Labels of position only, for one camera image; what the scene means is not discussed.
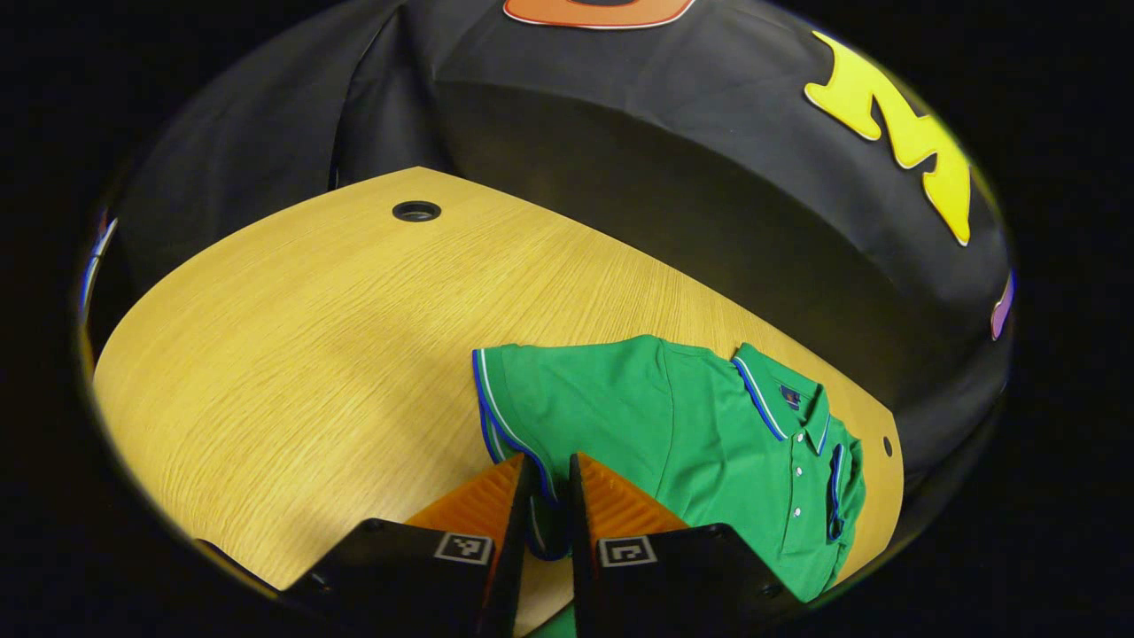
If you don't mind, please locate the green T-shirt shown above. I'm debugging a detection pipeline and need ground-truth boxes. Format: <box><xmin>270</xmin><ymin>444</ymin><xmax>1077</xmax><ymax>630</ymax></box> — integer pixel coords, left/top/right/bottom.
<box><xmin>472</xmin><ymin>334</ymin><xmax>866</xmax><ymax>638</ymax></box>

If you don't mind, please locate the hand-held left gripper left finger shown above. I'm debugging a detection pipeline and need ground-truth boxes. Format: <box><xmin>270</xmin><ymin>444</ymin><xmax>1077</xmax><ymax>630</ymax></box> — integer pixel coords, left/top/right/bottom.
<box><xmin>283</xmin><ymin>454</ymin><xmax>537</xmax><ymax>638</ymax></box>

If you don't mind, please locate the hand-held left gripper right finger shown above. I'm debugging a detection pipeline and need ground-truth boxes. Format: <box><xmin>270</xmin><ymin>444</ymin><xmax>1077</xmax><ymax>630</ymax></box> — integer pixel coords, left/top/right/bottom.
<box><xmin>567</xmin><ymin>452</ymin><xmax>803</xmax><ymax>638</ymax></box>

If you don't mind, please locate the black backdrop cloth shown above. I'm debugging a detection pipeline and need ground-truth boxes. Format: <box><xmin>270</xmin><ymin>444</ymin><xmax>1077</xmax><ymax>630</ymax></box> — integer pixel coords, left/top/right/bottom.
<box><xmin>84</xmin><ymin>0</ymin><xmax>1015</xmax><ymax>497</ymax></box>

